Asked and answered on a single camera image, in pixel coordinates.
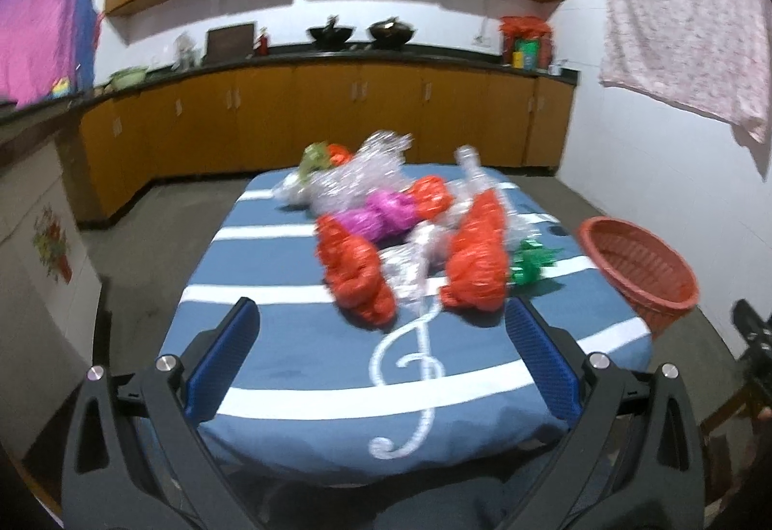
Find green pot on counter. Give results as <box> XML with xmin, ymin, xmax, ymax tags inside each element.
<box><xmin>110</xmin><ymin>67</ymin><xmax>148</xmax><ymax>91</ymax></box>

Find clear bubble wrap right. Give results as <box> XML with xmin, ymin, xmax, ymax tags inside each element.
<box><xmin>441</xmin><ymin>145</ymin><xmax>540</xmax><ymax>252</ymax></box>

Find green plastic bag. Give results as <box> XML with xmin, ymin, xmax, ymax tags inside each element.
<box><xmin>509</xmin><ymin>237</ymin><xmax>561</xmax><ymax>287</ymax></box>

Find dark cutting board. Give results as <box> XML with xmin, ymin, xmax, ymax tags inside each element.
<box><xmin>203</xmin><ymin>22</ymin><xmax>255</xmax><ymax>65</ymax></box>

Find white clear plastic bag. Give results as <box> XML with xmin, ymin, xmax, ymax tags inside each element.
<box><xmin>379</xmin><ymin>222</ymin><xmax>453</xmax><ymax>316</ymax></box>

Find black wok left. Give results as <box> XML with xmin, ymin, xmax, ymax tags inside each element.
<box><xmin>306</xmin><ymin>15</ymin><xmax>355</xmax><ymax>52</ymax></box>

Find black lidded wok right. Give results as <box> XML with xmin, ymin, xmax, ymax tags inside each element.
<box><xmin>368</xmin><ymin>17</ymin><xmax>416</xmax><ymax>51</ymax></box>

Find small red plastic bag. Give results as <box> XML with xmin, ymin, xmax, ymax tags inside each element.
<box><xmin>316</xmin><ymin>215</ymin><xmax>397</xmax><ymax>327</ymax></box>

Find clear bubble wrap left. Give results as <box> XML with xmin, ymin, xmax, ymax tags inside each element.
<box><xmin>272</xmin><ymin>130</ymin><xmax>412</xmax><ymax>215</ymax></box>

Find red plastic trash basket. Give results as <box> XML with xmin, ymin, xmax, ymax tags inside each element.
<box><xmin>577</xmin><ymin>217</ymin><xmax>700</xmax><ymax>338</ymax></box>

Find large red plastic bag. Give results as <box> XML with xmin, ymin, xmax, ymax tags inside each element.
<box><xmin>440</xmin><ymin>189</ymin><xmax>509</xmax><ymax>312</ymax></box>

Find black countertop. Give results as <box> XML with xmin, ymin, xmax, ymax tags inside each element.
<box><xmin>1</xmin><ymin>44</ymin><xmax>581</xmax><ymax>130</ymax></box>

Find pink floral hanging cloth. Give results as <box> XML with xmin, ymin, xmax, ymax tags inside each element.
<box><xmin>601</xmin><ymin>0</ymin><xmax>771</xmax><ymax>143</ymax></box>

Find blue striped tablecloth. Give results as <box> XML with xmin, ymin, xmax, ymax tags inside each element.
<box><xmin>157</xmin><ymin>162</ymin><xmax>656</xmax><ymax>487</ymax></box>

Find olive green bag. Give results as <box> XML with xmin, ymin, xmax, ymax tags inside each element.
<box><xmin>297</xmin><ymin>142</ymin><xmax>332</xmax><ymax>184</ymax></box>

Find clear jar on counter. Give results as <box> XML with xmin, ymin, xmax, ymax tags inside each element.
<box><xmin>174</xmin><ymin>32</ymin><xmax>197</xmax><ymax>71</ymax></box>

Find lower wooden kitchen cabinets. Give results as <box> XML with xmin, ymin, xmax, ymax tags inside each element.
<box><xmin>59</xmin><ymin>60</ymin><xmax>576</xmax><ymax>224</ymax></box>

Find purple hanging cloth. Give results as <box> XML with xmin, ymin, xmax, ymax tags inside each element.
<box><xmin>1</xmin><ymin>0</ymin><xmax>101</xmax><ymax>107</ymax></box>

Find red bottle on counter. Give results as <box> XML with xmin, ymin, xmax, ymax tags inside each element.
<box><xmin>254</xmin><ymin>27</ymin><xmax>270</xmax><ymax>57</ymax></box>

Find red bag with containers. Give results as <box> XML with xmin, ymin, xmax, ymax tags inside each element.
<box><xmin>498</xmin><ymin>15</ymin><xmax>552</xmax><ymax>71</ymax></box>

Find orange bag at back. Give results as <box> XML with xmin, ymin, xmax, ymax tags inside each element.
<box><xmin>327</xmin><ymin>143</ymin><xmax>352</xmax><ymax>168</ymax></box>

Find clear bubble wrap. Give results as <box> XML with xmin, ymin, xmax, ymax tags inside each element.
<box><xmin>272</xmin><ymin>130</ymin><xmax>412</xmax><ymax>215</ymax></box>
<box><xmin>441</xmin><ymin>145</ymin><xmax>540</xmax><ymax>252</ymax></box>

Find red bag centre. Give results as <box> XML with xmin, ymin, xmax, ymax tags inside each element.
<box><xmin>407</xmin><ymin>175</ymin><xmax>454</xmax><ymax>220</ymax></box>

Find magenta plastic bag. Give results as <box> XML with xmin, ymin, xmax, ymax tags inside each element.
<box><xmin>334</xmin><ymin>189</ymin><xmax>420</xmax><ymax>243</ymax></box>

